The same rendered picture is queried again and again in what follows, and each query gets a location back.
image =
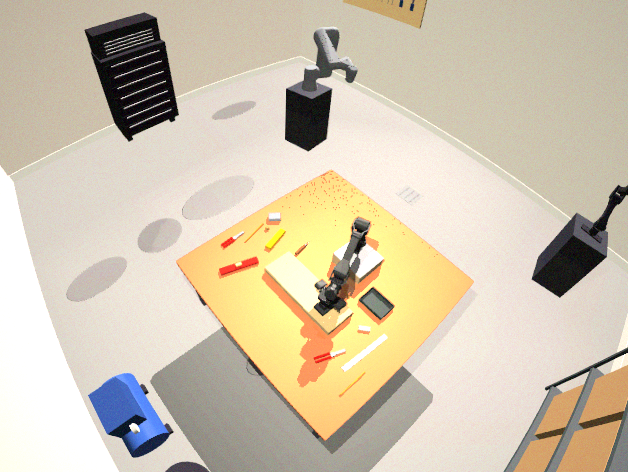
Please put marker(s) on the red rectangular block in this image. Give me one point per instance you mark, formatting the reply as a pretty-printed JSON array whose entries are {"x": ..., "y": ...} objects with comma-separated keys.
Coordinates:
[{"x": 239, "y": 265}]

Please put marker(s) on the white flat bar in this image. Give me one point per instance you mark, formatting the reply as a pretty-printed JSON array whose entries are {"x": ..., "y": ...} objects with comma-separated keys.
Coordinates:
[{"x": 367, "y": 350}]

